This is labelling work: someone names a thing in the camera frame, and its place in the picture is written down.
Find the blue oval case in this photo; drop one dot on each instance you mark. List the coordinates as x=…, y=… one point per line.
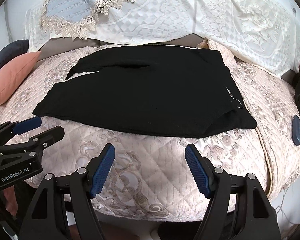
x=296, y=130

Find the pink quilted bedspread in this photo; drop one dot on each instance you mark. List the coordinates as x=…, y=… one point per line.
x=150, y=178

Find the black pants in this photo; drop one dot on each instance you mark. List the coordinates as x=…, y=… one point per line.
x=165, y=91

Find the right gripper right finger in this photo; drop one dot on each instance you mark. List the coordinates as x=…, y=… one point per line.
x=238, y=206

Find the white lace headboard cover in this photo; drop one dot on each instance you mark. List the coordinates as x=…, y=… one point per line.
x=261, y=32

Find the pink cushion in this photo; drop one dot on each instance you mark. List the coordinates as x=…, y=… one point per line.
x=13, y=73

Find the dark blue cushion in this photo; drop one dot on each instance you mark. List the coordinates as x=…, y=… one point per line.
x=13, y=50

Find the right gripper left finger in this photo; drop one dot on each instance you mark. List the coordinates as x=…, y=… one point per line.
x=46, y=215

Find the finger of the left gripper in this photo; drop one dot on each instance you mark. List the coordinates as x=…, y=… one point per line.
x=22, y=125
x=38, y=142

